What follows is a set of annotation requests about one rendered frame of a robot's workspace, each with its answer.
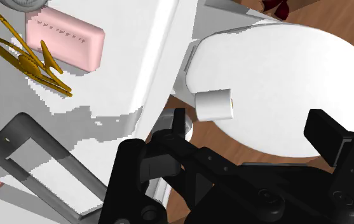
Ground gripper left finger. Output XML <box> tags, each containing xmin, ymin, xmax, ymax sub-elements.
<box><xmin>98</xmin><ymin>108</ymin><xmax>287</xmax><ymax>224</ymax></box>

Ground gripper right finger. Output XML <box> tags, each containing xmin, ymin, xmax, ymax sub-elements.
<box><xmin>303</xmin><ymin>108</ymin><xmax>354</xmax><ymax>224</ymax></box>

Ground dark red object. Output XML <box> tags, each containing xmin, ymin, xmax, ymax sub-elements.
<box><xmin>261</xmin><ymin>0</ymin><xmax>290</xmax><ymax>20</ymax></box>

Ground pink rectangular box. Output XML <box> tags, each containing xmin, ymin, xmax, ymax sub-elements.
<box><xmin>25</xmin><ymin>6</ymin><xmax>106</xmax><ymax>73</ymax></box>

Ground dark grey rectangular frame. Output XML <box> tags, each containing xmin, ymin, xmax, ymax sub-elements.
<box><xmin>0</xmin><ymin>112</ymin><xmax>109</xmax><ymax>221</ymax></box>

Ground white toilet paper roll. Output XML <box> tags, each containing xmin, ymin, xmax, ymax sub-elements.
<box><xmin>194</xmin><ymin>88</ymin><xmax>235</xmax><ymax>122</ymax></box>

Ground golden curved figure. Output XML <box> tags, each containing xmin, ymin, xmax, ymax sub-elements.
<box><xmin>0</xmin><ymin>3</ymin><xmax>73</xmax><ymax>98</ymax></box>

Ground grey round object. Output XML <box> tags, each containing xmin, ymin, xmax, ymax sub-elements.
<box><xmin>1</xmin><ymin>0</ymin><xmax>49</xmax><ymax>13</ymax></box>

